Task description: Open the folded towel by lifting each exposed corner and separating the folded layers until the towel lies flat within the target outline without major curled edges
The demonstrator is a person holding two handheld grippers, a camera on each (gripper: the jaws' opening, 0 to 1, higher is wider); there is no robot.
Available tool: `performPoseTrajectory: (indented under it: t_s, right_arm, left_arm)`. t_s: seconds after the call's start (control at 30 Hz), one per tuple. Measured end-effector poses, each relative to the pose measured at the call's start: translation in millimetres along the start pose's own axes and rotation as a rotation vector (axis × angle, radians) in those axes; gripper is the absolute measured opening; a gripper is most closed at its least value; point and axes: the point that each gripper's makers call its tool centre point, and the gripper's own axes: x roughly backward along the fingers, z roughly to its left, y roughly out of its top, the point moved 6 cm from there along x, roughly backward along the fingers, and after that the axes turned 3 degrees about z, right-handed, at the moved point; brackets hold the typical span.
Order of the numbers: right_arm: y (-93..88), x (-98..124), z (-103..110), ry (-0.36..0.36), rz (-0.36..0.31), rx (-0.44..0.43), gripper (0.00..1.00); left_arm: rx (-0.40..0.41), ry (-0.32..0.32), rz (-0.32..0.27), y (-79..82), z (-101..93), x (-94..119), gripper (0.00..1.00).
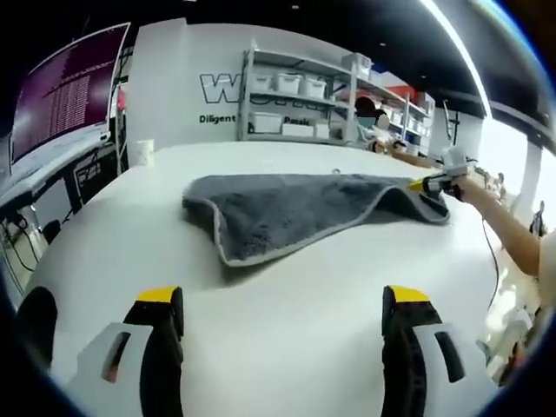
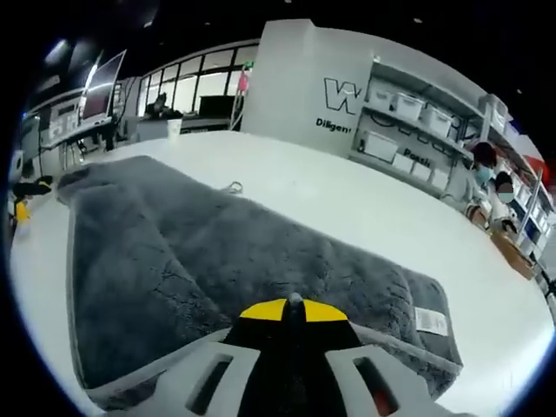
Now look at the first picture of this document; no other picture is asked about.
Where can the grey plush towel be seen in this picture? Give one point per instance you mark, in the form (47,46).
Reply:
(282,208)

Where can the flat white box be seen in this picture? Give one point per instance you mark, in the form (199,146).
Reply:
(299,130)

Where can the person's right hand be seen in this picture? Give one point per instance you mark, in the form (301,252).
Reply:
(464,187)

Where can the wooden box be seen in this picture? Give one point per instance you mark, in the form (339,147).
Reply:
(415,158)

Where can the black tripod stand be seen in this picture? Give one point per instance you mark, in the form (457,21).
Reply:
(452,126)

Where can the blue orange shelf rack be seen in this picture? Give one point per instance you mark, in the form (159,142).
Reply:
(407,113)

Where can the black chair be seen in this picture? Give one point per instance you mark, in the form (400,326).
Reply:
(37,326)

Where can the ceiling light strip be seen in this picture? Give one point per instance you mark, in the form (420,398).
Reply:
(465,52)

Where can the clear plastic storage box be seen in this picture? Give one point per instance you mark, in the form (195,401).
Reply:
(362,65)

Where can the large white storage bin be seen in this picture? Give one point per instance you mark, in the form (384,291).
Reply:
(265,122)

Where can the black cabinet with sign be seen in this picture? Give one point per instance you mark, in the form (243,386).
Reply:
(95,176)

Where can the grey metal shelf rack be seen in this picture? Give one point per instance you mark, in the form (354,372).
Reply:
(248,95)

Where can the white monitor desk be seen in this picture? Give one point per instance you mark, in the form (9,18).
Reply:
(39,169)

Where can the white paper cup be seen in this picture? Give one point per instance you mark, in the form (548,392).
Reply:
(146,152)

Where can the pink cloth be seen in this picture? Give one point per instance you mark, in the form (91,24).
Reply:
(123,99)

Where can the large computer monitor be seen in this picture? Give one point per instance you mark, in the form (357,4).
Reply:
(65,91)

